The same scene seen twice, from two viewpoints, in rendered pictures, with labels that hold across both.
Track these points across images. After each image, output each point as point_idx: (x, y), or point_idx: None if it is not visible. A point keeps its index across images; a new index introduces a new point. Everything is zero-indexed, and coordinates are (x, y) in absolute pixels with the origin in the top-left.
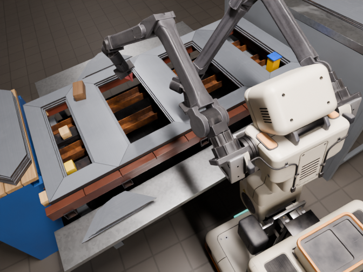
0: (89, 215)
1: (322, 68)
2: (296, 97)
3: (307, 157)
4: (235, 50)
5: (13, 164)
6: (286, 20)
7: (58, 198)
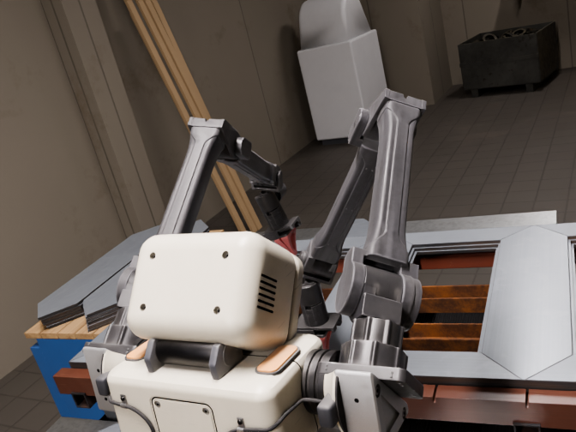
0: (104, 423)
1: (239, 238)
2: (169, 269)
3: (172, 421)
4: (557, 284)
5: (105, 303)
6: (379, 173)
7: (80, 363)
